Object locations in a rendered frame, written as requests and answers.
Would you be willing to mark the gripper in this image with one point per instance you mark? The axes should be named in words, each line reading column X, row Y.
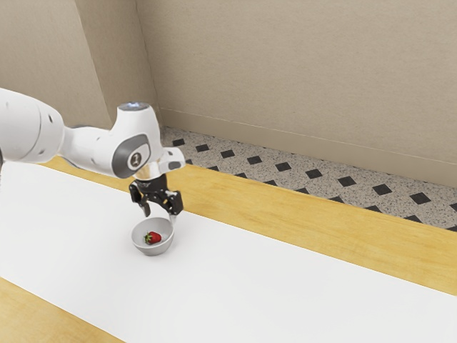
column 154, row 188

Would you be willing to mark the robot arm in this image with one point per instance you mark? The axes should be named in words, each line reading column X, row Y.
column 93, row 146

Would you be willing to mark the red strawberry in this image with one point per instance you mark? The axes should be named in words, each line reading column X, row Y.
column 154, row 237

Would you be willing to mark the white bowl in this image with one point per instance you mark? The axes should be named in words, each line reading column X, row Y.
column 159, row 247

